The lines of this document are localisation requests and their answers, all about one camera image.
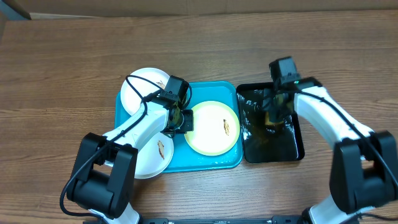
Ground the white plate upper left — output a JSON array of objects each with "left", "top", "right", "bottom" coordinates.
[{"left": 120, "top": 67, "right": 170, "bottom": 115}]

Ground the black water tray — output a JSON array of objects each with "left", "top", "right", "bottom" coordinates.
[{"left": 236, "top": 82, "right": 305, "bottom": 163}]

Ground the yellow sponge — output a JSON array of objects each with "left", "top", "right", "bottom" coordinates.
[{"left": 264, "top": 108, "right": 284, "bottom": 126}]

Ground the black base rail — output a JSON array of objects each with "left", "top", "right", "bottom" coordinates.
[{"left": 137, "top": 215, "right": 310, "bottom": 224}]

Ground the brown food smear on yellow plate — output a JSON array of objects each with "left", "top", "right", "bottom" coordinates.
[{"left": 223, "top": 119, "right": 230, "bottom": 136}]

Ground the teal plastic tray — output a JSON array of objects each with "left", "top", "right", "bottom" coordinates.
[{"left": 114, "top": 81, "right": 243, "bottom": 174}]

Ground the white plate lower left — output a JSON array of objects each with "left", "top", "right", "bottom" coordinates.
[{"left": 134, "top": 133, "right": 174, "bottom": 179}]

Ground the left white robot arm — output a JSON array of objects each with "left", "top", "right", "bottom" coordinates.
[{"left": 60, "top": 98, "right": 193, "bottom": 223}]

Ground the white plate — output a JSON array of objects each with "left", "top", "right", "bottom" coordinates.
[
  {"left": 134, "top": 133, "right": 174, "bottom": 179},
  {"left": 120, "top": 67, "right": 170, "bottom": 115}
]

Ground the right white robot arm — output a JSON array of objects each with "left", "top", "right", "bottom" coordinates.
[{"left": 263, "top": 77, "right": 397, "bottom": 223}]

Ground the brown food smear lower plate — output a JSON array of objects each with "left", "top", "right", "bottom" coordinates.
[{"left": 157, "top": 141, "right": 165, "bottom": 160}]

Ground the yellow-rimmed plate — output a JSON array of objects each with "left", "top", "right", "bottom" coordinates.
[{"left": 185, "top": 101, "right": 240, "bottom": 156}]

